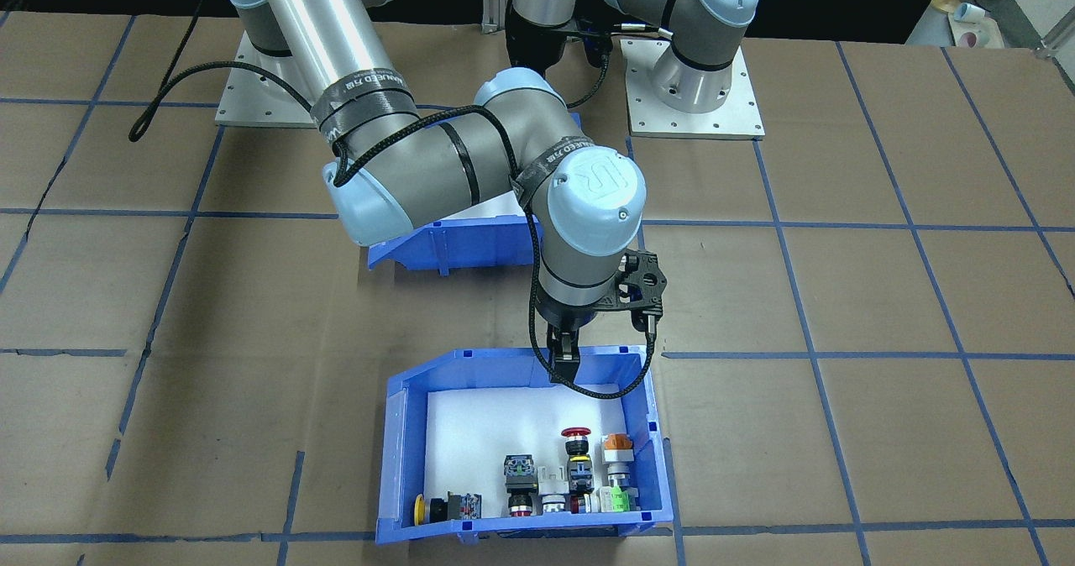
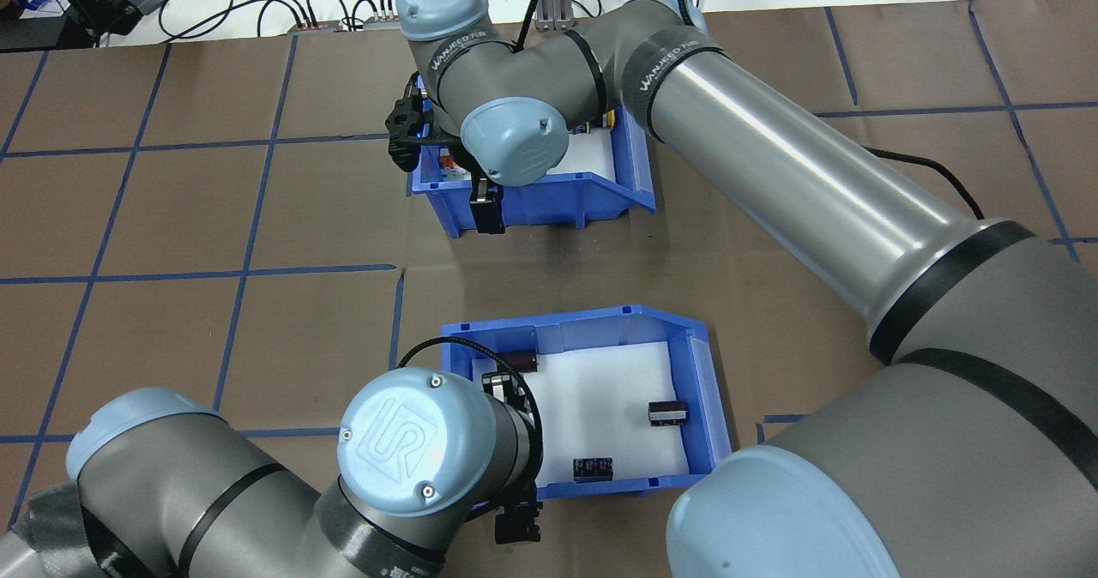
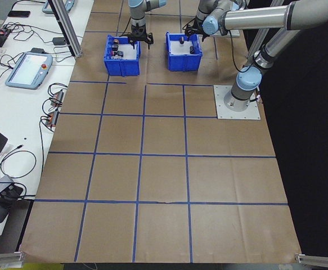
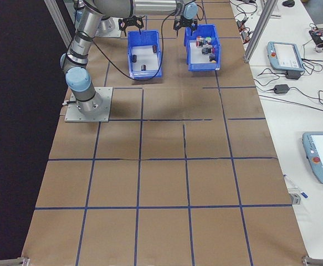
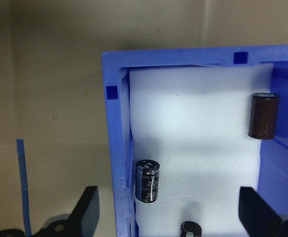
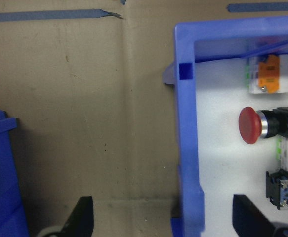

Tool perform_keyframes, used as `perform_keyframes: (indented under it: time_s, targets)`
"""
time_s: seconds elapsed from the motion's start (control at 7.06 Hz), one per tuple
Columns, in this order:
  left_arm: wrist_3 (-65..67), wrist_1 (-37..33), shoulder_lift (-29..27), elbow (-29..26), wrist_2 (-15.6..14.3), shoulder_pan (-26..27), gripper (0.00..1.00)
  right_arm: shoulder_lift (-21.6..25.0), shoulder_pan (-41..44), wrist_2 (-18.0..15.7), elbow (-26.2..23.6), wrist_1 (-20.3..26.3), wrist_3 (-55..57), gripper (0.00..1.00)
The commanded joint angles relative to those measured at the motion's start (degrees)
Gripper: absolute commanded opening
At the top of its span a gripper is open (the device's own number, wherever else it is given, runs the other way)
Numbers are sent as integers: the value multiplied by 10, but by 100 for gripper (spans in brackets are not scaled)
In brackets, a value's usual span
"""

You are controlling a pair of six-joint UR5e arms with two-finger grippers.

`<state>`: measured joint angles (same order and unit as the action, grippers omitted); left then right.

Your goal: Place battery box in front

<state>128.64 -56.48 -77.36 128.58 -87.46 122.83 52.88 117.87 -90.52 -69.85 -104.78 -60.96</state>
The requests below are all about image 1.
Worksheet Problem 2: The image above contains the blue plastic capacitor bin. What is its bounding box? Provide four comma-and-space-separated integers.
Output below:
366, 111, 585, 275

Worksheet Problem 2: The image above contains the red mushroom emergency stop button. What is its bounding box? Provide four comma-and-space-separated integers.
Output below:
561, 426, 594, 516

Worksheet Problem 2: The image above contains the orange head push button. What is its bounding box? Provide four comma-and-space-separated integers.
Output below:
597, 433, 634, 515

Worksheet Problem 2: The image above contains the yellow head push button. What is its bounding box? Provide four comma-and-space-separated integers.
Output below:
411, 492, 485, 525

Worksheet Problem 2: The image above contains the blue plastic push-button bin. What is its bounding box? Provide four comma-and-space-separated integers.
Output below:
374, 345, 676, 547

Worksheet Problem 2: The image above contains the aluminium extrusion bar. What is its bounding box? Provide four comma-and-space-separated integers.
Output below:
1035, 30, 1075, 61

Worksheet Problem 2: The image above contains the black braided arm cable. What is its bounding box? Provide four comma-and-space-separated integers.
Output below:
128, 60, 664, 401

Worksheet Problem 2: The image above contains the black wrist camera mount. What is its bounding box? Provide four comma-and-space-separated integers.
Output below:
617, 250, 671, 333

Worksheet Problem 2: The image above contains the black velcro cable strap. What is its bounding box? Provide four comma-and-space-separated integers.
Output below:
309, 68, 419, 144
511, 136, 597, 207

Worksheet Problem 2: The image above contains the red ring push button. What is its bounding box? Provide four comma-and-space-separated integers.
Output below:
502, 454, 540, 519

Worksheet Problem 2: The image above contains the white switch contact block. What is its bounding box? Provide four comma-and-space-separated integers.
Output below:
537, 464, 567, 516

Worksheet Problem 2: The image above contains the black cable tie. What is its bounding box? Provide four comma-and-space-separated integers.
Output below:
438, 119, 483, 207

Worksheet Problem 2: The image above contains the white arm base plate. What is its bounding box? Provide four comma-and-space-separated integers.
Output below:
620, 39, 766, 140
214, 30, 338, 128

